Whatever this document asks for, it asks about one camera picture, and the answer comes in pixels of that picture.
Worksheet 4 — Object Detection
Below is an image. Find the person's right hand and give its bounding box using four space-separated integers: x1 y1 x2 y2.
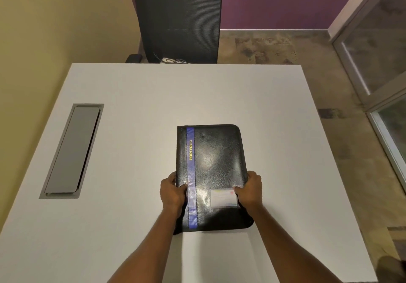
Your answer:
234 171 263 210

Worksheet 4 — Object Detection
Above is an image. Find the person's left hand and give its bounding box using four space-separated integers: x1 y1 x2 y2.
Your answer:
159 172 188 213

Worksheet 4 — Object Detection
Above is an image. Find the black zippered folder blue stripe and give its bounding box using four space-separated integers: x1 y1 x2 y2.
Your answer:
173 124 254 235

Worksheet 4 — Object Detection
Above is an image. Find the person's right forearm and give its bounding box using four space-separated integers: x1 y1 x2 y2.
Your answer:
244 203 343 283

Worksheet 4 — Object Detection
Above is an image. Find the person's left forearm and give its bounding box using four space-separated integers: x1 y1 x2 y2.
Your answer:
107 204 187 283

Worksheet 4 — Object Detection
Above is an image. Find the black mesh office chair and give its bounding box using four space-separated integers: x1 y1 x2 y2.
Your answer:
125 0 223 64

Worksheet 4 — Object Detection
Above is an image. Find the white framed glass door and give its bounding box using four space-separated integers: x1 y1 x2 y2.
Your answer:
327 0 406 194

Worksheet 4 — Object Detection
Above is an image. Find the grey desk cable hatch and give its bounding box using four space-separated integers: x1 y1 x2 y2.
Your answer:
39 103 104 200

